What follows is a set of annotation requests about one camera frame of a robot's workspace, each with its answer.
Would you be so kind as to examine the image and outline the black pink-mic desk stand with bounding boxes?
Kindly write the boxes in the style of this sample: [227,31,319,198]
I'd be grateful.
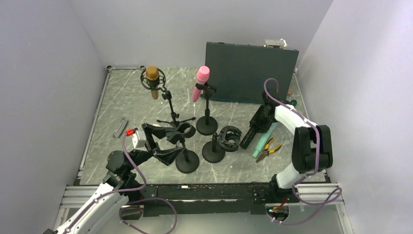
[195,82,218,136]

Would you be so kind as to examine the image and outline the dark green upright board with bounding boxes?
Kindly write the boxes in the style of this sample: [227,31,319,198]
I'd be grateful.
[205,42,299,104]

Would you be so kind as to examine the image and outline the pink microphone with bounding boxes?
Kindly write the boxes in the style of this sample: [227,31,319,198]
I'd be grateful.
[192,66,210,102]

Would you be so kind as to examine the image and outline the mint green microphone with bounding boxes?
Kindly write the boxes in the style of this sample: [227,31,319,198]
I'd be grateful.
[252,122,278,158]

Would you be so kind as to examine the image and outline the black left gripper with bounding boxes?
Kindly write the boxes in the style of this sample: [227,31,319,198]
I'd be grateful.
[126,123,186,172]

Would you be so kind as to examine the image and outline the yellow-handled pliers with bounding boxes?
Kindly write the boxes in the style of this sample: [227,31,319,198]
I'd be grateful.
[255,137,282,163]

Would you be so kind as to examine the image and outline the black tripod shock-mount stand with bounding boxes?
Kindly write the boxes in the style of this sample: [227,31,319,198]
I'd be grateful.
[140,67,197,129]

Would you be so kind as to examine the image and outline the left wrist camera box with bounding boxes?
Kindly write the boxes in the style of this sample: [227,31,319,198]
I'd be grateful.
[125,128,146,149]

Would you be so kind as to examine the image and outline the black mesh-head microphone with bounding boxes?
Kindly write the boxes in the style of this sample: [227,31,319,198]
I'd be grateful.
[239,126,259,149]

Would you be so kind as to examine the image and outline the gold condenser microphone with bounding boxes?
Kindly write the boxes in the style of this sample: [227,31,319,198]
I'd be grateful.
[145,65,159,100]

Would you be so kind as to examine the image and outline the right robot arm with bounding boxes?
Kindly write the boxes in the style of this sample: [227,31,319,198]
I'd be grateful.
[240,101,333,202]

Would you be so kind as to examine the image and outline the black shock-mount desk stand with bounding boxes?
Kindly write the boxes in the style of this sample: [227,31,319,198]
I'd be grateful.
[202,125,242,163]

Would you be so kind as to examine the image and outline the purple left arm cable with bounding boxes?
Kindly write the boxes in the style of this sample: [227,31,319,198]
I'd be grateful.
[61,134,178,234]

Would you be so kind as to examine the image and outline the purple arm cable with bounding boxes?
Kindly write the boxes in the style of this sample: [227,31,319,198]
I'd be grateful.
[61,134,178,234]
[263,78,343,226]

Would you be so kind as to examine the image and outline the metal clamp behind board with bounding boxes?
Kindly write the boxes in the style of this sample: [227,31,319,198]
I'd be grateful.
[263,39,287,49]

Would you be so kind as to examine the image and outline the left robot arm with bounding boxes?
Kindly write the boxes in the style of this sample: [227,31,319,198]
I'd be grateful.
[45,123,196,234]

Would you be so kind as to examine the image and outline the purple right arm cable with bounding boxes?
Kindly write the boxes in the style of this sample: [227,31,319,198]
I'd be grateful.
[263,78,343,226]

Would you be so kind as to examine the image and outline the black clip desk stand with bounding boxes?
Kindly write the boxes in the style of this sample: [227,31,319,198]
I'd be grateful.
[165,122,200,174]

